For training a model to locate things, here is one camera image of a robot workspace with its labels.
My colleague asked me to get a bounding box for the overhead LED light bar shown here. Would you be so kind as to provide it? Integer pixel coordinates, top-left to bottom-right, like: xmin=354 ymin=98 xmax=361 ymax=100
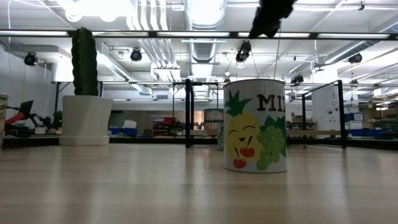
xmin=0 ymin=29 xmax=398 ymax=40

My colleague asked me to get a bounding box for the black background rig frame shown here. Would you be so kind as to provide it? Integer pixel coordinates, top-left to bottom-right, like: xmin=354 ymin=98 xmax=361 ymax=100
xmin=51 ymin=80 xmax=220 ymax=113

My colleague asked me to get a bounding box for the black wire shelf rack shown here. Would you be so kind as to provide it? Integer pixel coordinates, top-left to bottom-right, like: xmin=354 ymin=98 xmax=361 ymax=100
xmin=185 ymin=78 xmax=348 ymax=149

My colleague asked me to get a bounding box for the short white mixed fruit can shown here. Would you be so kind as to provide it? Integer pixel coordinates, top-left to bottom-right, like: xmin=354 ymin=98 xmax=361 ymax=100
xmin=223 ymin=78 xmax=289 ymax=174

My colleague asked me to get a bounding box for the white plant pot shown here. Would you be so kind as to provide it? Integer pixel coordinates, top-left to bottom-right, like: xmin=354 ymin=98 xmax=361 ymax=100
xmin=58 ymin=95 xmax=114 ymax=146

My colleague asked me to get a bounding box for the red and black machine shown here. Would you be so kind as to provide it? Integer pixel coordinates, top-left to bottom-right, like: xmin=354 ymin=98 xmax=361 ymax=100
xmin=4 ymin=99 xmax=52 ymax=138

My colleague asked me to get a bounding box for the blue storage bin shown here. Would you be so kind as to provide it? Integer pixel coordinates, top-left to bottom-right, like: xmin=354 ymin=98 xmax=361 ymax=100
xmin=108 ymin=127 xmax=139 ymax=138

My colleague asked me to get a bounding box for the tall cream label can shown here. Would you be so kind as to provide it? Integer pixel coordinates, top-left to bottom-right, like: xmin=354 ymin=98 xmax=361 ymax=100
xmin=0 ymin=93 xmax=9 ymax=147

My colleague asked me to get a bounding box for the red storage bin rack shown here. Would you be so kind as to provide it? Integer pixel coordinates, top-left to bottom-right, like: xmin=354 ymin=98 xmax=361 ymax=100
xmin=151 ymin=116 xmax=185 ymax=137

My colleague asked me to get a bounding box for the green cactus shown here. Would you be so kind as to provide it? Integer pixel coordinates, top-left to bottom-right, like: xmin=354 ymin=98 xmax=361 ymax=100
xmin=70 ymin=27 xmax=100 ymax=96

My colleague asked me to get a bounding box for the silver ventilation duct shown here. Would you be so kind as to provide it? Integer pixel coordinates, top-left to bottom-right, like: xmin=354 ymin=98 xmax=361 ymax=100
xmin=183 ymin=0 xmax=228 ymax=63

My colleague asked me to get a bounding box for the short patterned tin can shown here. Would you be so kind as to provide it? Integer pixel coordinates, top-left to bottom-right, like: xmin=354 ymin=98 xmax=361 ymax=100
xmin=216 ymin=124 xmax=225 ymax=152

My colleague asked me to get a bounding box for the short teal oranges can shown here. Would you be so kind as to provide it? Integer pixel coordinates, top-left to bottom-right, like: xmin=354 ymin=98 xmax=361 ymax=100
xmin=203 ymin=108 xmax=224 ymax=131

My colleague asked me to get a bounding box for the small green plant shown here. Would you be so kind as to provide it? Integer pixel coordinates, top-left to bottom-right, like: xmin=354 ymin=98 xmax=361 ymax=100
xmin=52 ymin=110 xmax=63 ymax=130

